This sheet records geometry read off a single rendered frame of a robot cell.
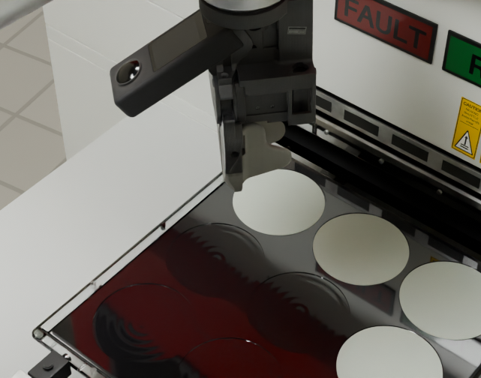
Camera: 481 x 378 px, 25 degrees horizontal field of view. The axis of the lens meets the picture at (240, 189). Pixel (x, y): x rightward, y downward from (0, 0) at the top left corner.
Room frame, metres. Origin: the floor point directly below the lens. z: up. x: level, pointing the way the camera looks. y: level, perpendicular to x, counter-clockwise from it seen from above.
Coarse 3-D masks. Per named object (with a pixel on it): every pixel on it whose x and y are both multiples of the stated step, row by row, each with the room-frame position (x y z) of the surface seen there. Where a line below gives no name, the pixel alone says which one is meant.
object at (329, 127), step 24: (336, 120) 0.91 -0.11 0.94; (288, 144) 0.95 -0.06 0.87; (336, 144) 0.90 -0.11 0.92; (360, 144) 0.88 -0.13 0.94; (384, 144) 0.87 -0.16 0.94; (312, 168) 0.92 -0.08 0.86; (336, 168) 0.91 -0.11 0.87; (384, 168) 0.86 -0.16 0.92; (408, 168) 0.84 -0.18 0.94; (360, 192) 0.87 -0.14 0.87; (384, 192) 0.87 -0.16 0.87; (432, 192) 0.82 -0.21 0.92; (456, 192) 0.80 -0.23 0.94; (408, 216) 0.83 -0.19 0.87; (432, 216) 0.83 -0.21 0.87; (480, 216) 0.78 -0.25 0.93; (456, 240) 0.80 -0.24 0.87
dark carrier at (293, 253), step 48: (336, 192) 0.84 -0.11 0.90; (192, 240) 0.77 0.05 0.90; (240, 240) 0.77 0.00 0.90; (288, 240) 0.77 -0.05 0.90; (432, 240) 0.77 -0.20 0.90; (144, 288) 0.71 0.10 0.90; (192, 288) 0.71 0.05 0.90; (240, 288) 0.71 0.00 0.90; (288, 288) 0.71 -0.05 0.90; (336, 288) 0.71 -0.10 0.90; (384, 288) 0.71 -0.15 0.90; (96, 336) 0.65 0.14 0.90; (144, 336) 0.65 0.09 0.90; (192, 336) 0.65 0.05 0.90; (240, 336) 0.65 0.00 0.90; (288, 336) 0.65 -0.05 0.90; (336, 336) 0.65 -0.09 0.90; (432, 336) 0.65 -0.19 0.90; (480, 336) 0.65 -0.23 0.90
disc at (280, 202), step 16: (256, 176) 0.87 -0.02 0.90; (272, 176) 0.87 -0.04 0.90; (288, 176) 0.87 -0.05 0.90; (304, 176) 0.87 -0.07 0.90; (240, 192) 0.84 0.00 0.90; (256, 192) 0.84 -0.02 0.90; (272, 192) 0.84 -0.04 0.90; (288, 192) 0.84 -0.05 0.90; (304, 192) 0.84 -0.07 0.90; (320, 192) 0.84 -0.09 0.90; (240, 208) 0.82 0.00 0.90; (256, 208) 0.82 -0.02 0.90; (272, 208) 0.82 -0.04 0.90; (288, 208) 0.82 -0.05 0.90; (304, 208) 0.82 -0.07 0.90; (320, 208) 0.82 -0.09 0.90; (256, 224) 0.79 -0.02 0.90; (272, 224) 0.79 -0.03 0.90; (288, 224) 0.79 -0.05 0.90; (304, 224) 0.79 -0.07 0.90
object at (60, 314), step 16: (208, 192) 0.84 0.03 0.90; (176, 208) 0.82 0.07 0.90; (192, 208) 0.82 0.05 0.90; (144, 240) 0.77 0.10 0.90; (128, 256) 0.75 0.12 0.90; (112, 272) 0.73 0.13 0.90; (96, 288) 0.71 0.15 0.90; (64, 304) 0.68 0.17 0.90; (80, 304) 0.69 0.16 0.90; (48, 320) 0.66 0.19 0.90; (32, 336) 0.65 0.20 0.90
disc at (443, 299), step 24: (432, 264) 0.74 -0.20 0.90; (456, 264) 0.74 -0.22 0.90; (408, 288) 0.71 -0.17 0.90; (432, 288) 0.71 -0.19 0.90; (456, 288) 0.71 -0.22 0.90; (480, 288) 0.71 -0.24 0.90; (408, 312) 0.67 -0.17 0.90; (432, 312) 0.67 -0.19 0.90; (456, 312) 0.67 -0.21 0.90; (480, 312) 0.67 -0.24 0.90; (456, 336) 0.65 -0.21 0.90
